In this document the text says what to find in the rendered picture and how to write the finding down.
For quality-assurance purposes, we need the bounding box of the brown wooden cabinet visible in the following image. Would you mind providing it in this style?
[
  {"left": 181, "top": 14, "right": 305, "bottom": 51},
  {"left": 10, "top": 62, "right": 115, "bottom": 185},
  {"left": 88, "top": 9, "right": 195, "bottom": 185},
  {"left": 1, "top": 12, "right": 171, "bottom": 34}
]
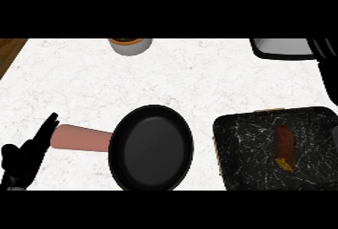
[{"left": 0, "top": 38, "right": 29, "bottom": 81}]

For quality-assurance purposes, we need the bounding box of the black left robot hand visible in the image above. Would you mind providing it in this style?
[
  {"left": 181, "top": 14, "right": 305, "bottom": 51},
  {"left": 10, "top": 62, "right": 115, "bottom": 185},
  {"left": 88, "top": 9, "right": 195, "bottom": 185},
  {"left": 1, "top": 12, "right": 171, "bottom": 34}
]
[{"left": 0, "top": 112, "right": 60, "bottom": 191}]

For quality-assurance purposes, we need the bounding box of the grey pot with orange rim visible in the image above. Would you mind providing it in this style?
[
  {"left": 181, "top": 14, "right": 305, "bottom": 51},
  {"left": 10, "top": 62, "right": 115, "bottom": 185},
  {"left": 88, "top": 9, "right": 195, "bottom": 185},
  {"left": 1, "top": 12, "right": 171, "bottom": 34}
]
[{"left": 106, "top": 38, "right": 155, "bottom": 57}]

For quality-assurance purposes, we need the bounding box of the black frying pan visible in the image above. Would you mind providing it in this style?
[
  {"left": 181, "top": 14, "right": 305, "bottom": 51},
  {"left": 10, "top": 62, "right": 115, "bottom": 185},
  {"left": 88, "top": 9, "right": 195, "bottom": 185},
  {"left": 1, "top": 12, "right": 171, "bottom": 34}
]
[{"left": 106, "top": 104, "right": 195, "bottom": 191}]

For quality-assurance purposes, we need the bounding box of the black speckled tray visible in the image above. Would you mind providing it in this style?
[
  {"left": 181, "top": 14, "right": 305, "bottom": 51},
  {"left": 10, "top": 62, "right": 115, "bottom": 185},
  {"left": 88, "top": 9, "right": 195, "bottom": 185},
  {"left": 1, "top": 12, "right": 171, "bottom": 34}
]
[{"left": 211, "top": 106, "right": 338, "bottom": 191}]

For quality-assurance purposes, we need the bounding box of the grey black-rimmed appliance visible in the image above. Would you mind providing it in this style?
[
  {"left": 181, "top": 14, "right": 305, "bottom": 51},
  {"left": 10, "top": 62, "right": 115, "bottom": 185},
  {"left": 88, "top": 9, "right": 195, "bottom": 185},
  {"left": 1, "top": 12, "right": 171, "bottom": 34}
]
[{"left": 248, "top": 38, "right": 318, "bottom": 61}]

